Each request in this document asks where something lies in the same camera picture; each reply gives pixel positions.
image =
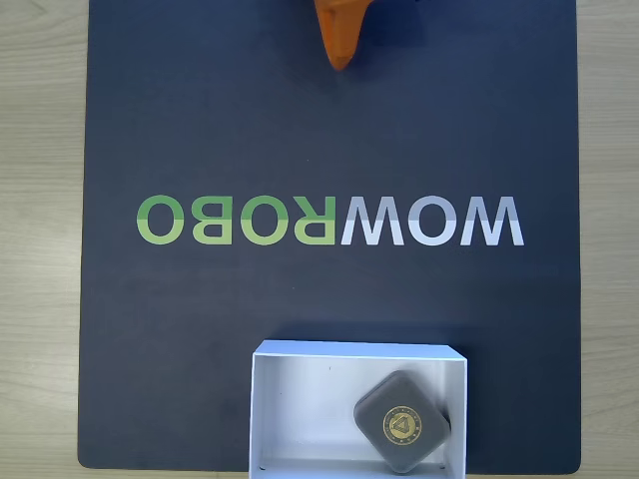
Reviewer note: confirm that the grey square rounded case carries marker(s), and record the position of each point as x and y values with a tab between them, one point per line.
402	424

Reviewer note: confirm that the white cardboard box bin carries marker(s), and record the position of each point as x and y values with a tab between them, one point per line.
299	414

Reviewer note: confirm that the dark mat with WOWROBO print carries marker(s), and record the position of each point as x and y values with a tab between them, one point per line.
199	125

